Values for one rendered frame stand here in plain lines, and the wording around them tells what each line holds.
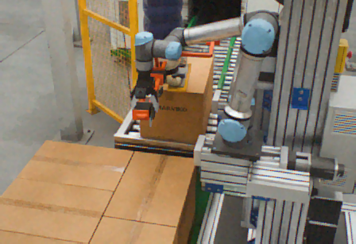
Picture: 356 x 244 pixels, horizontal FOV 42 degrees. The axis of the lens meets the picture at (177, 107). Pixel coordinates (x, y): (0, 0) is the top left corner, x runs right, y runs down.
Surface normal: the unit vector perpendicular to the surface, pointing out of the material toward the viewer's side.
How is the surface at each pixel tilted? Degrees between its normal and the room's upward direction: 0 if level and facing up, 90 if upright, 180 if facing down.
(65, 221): 0
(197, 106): 90
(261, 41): 82
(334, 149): 90
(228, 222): 0
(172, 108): 90
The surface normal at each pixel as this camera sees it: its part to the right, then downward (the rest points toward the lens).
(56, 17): -0.20, 0.48
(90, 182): 0.00, -0.87
